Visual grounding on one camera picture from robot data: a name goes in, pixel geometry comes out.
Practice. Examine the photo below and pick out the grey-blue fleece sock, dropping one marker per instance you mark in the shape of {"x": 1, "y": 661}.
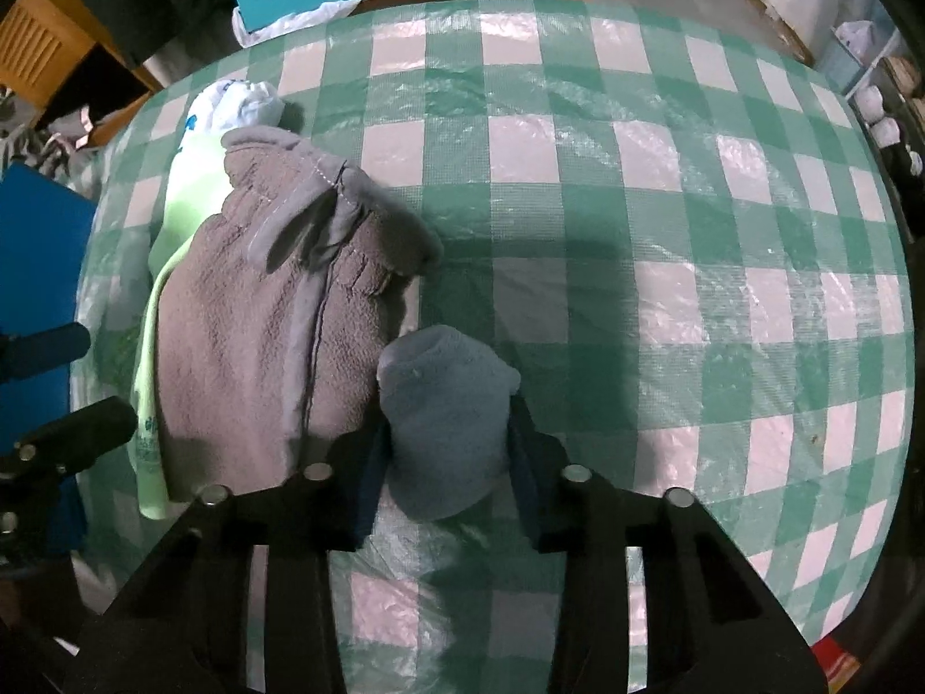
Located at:
{"x": 441, "y": 419}

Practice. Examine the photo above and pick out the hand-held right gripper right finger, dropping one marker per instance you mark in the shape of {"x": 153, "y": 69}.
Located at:
{"x": 524, "y": 470}

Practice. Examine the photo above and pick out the pale blue storage bin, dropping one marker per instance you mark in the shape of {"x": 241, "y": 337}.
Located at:
{"x": 856, "y": 58}

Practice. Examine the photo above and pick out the grey cloth pile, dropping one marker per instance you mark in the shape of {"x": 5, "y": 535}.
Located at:
{"x": 43, "y": 152}

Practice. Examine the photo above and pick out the red packet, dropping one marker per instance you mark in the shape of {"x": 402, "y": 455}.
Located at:
{"x": 838, "y": 665}

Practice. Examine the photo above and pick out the wooden desk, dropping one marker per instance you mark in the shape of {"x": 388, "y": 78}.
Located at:
{"x": 29, "y": 36}

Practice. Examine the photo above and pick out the green white checked tablecloth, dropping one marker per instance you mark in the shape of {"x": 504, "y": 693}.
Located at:
{"x": 614, "y": 231}

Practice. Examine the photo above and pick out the blue board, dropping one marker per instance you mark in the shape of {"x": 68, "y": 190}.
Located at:
{"x": 36, "y": 253}

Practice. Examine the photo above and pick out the brown-grey fleece glove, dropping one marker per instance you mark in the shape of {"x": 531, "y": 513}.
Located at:
{"x": 238, "y": 318}

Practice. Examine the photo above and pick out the light green sock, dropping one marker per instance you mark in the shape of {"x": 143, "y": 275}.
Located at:
{"x": 191, "y": 188}

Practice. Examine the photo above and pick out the white blue striped sock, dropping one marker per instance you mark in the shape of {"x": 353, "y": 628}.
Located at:
{"x": 238, "y": 105}

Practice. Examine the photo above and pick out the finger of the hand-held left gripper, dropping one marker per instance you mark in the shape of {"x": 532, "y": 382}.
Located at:
{"x": 87, "y": 430}
{"x": 50, "y": 350}

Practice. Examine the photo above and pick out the white plastic bag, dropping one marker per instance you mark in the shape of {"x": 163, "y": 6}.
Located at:
{"x": 289, "y": 22}

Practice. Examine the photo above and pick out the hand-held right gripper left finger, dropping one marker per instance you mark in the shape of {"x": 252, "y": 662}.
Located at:
{"x": 370, "y": 477}

